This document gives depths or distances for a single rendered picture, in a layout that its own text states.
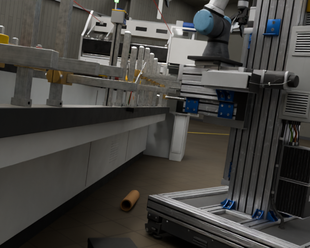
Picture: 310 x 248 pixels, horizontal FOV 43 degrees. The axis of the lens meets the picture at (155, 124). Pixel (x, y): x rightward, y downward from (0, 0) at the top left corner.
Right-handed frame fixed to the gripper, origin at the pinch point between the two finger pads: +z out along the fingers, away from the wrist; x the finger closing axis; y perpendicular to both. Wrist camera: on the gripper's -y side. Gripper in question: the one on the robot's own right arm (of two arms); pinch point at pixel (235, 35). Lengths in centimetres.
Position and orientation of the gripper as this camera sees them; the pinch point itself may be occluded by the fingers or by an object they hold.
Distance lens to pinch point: 298.0
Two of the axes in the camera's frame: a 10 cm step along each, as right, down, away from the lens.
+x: 6.8, 0.5, 7.3
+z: -1.4, 9.9, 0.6
